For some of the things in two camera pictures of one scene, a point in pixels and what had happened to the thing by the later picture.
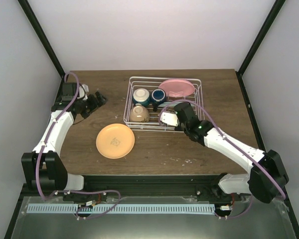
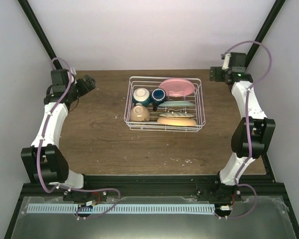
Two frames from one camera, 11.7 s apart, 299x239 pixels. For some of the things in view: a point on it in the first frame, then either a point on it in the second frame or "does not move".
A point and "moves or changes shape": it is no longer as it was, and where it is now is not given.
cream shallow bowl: [139, 113] does not move
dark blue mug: [158, 96] does not move
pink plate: [177, 87] does not move
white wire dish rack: [148, 97] does not move
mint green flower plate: [165, 104] does not move
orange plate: [115, 141] moves or changes shape
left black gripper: [94, 105] to [91, 86]
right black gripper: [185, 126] to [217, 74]
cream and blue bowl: [141, 96] does not move
